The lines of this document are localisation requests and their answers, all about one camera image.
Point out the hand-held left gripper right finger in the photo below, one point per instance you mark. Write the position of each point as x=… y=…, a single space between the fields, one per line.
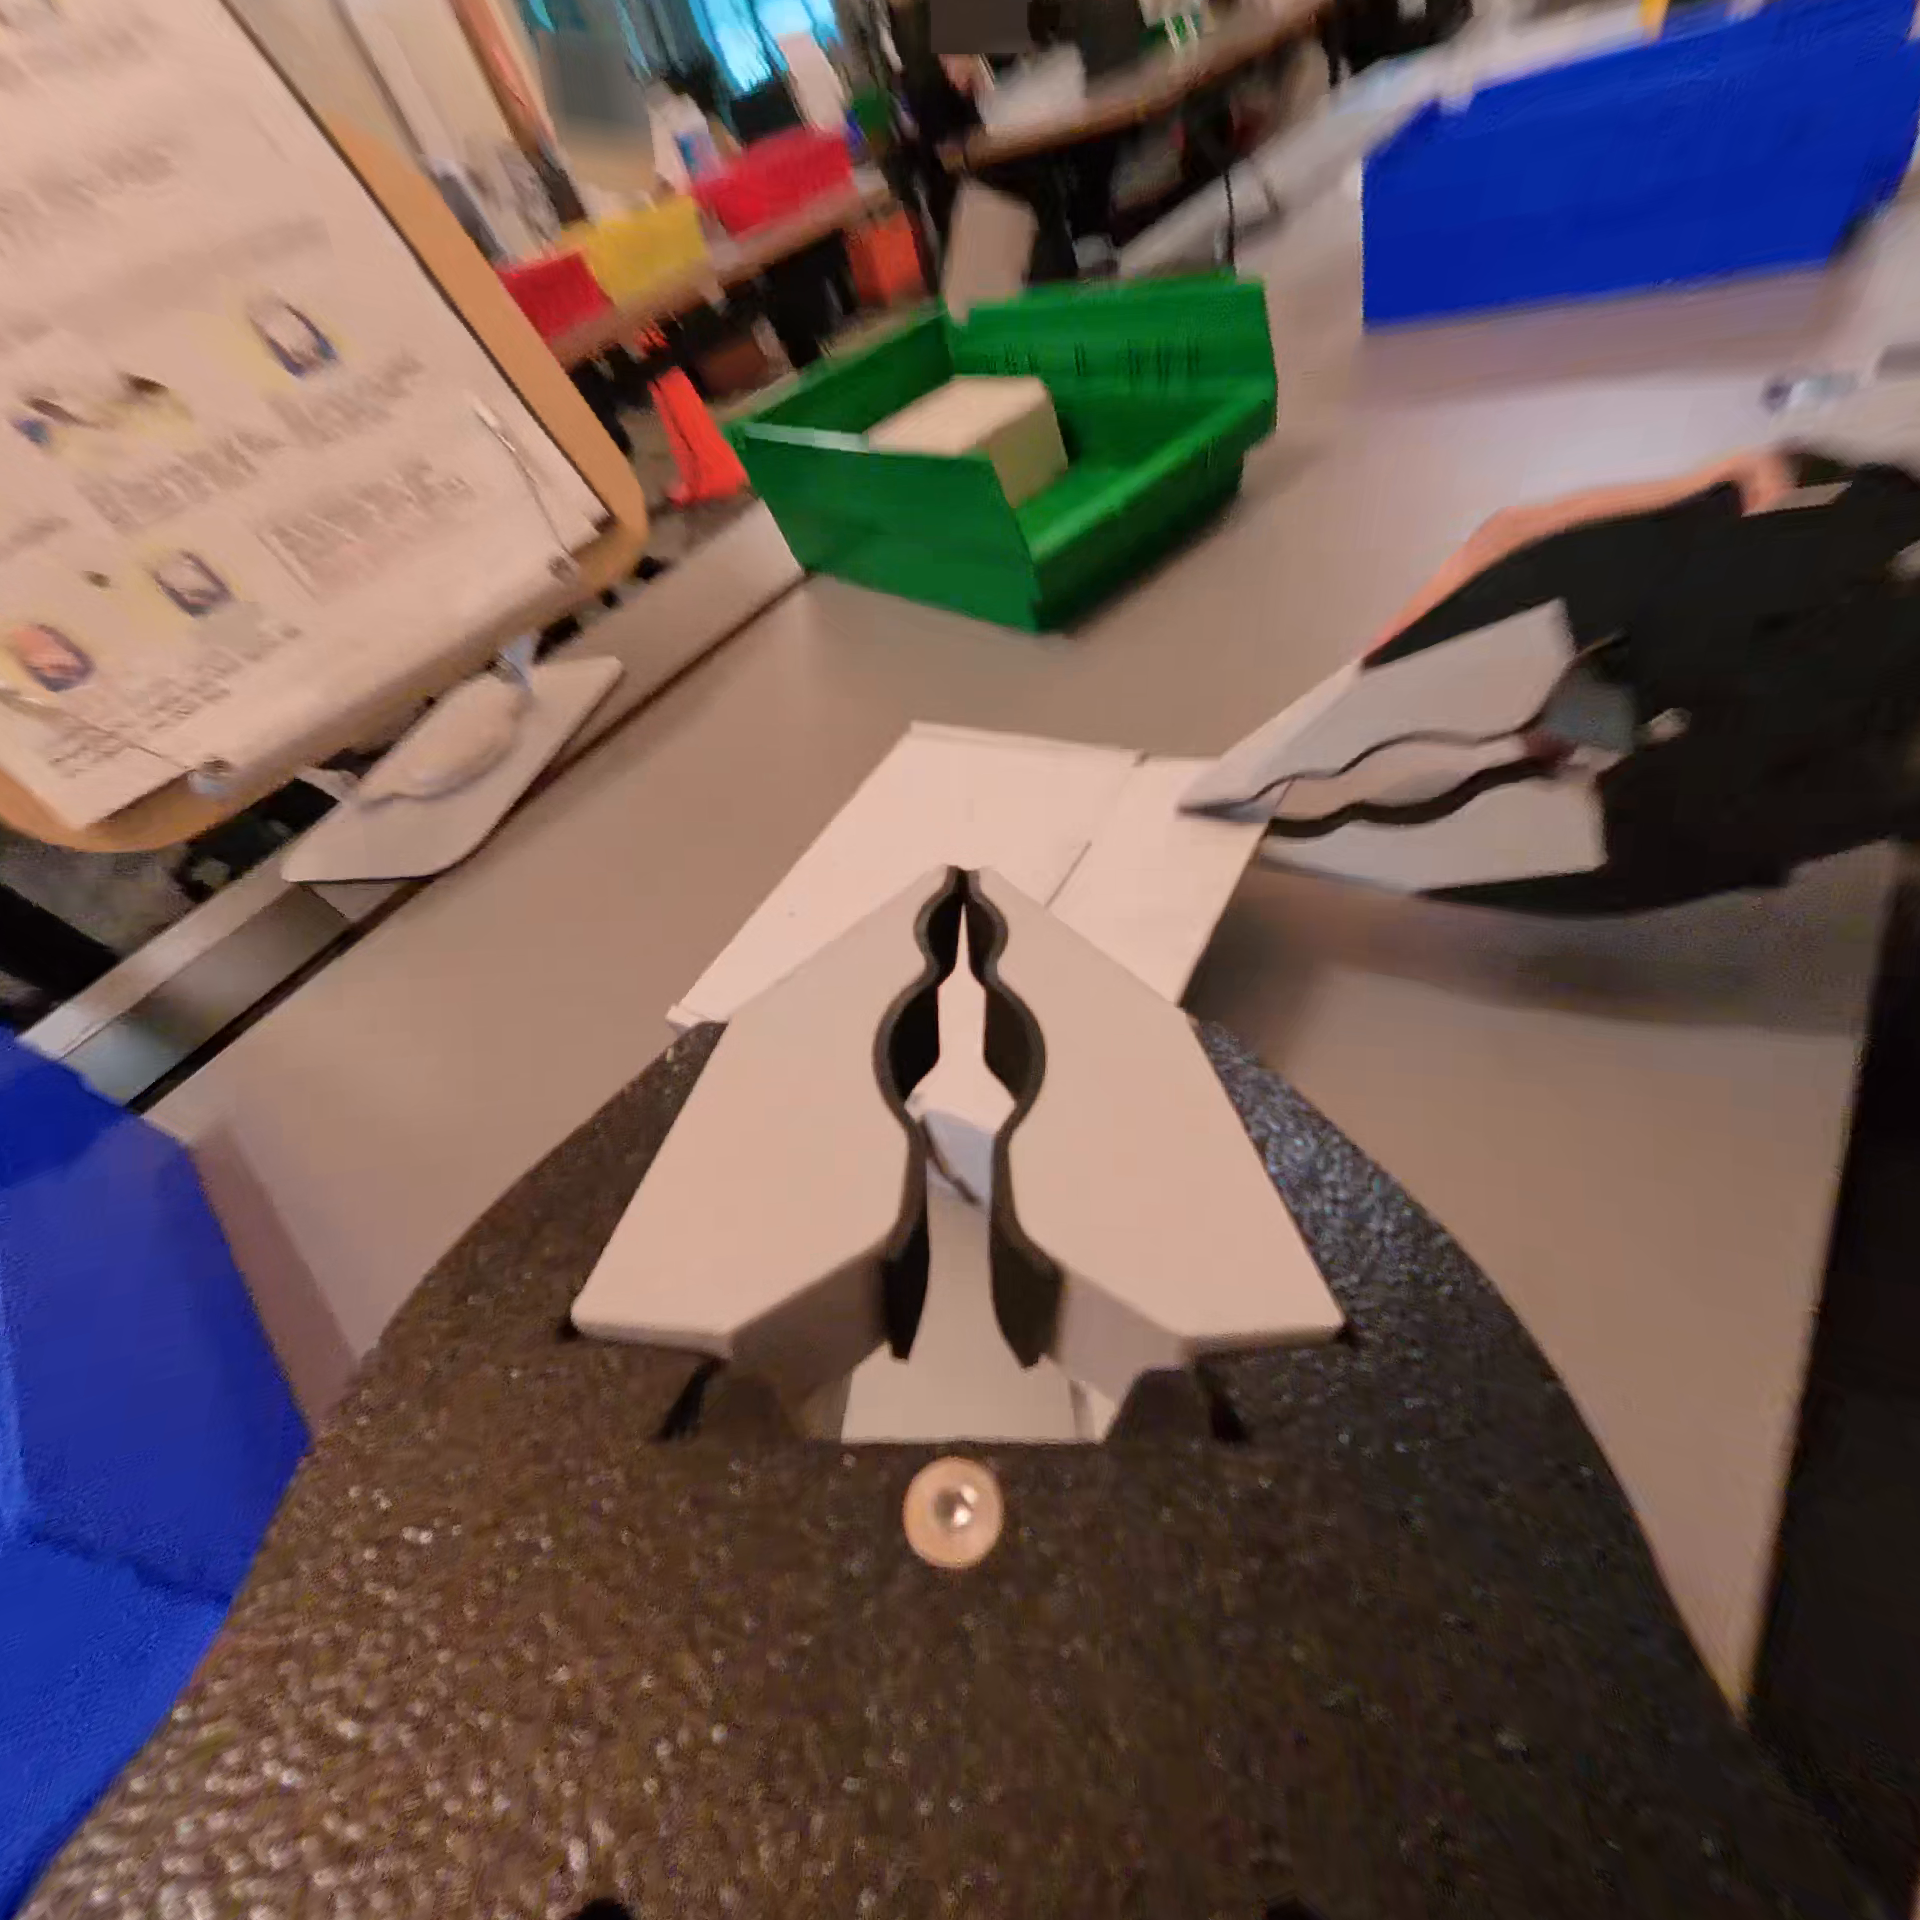
x=1172 y=1200

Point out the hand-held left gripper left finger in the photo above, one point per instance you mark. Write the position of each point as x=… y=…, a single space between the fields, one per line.
x=765 y=1185

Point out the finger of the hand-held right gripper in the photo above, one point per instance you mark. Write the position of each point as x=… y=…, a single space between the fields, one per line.
x=1501 y=839
x=1424 y=681

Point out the green plastic bin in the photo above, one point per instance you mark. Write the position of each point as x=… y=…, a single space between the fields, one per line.
x=1142 y=495

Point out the white cardboard mailer box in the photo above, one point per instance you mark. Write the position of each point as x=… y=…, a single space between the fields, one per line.
x=975 y=428
x=960 y=796

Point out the blue plastic bin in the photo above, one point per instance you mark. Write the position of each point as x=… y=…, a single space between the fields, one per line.
x=1622 y=165
x=120 y=1424

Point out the person's right hand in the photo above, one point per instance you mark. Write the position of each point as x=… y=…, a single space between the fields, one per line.
x=1652 y=504

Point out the white document stand base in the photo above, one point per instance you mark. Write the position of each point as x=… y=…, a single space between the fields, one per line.
x=451 y=818

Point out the long wooden background table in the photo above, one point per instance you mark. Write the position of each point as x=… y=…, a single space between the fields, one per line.
x=1142 y=105

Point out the wooden document stand board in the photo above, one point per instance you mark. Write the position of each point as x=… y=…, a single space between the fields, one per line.
x=609 y=464

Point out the orange cone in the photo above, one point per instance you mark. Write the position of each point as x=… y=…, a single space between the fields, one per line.
x=697 y=441

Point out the red storage bin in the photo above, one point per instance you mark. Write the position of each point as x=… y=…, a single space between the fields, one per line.
x=773 y=182
x=558 y=294

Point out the yellow storage bin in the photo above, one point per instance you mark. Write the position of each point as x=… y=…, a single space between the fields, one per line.
x=646 y=247

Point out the printed instruction sheet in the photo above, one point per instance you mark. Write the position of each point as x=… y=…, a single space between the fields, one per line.
x=224 y=452

